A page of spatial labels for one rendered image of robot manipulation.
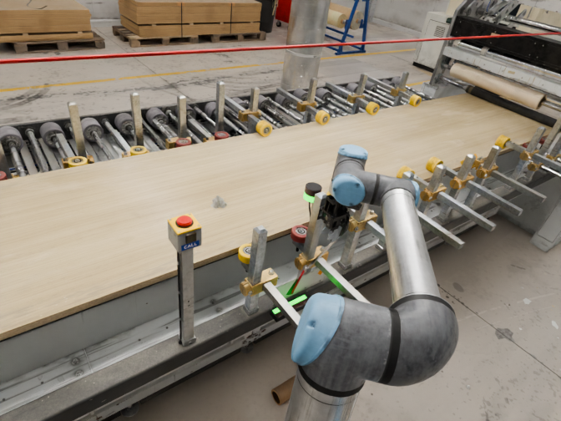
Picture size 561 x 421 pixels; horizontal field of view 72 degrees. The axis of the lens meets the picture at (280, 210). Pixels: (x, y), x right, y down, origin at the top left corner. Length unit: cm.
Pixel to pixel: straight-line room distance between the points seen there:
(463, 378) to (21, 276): 219
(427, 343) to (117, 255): 111
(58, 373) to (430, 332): 123
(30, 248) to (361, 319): 123
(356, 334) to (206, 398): 159
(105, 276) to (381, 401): 152
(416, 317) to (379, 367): 10
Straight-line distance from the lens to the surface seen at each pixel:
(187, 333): 140
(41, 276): 147
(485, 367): 270
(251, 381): 219
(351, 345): 61
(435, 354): 66
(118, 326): 158
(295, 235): 157
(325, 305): 62
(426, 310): 68
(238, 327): 150
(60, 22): 685
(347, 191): 109
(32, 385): 157
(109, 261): 146
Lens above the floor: 190
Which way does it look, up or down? 36 degrees down
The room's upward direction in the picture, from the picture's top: 9 degrees clockwise
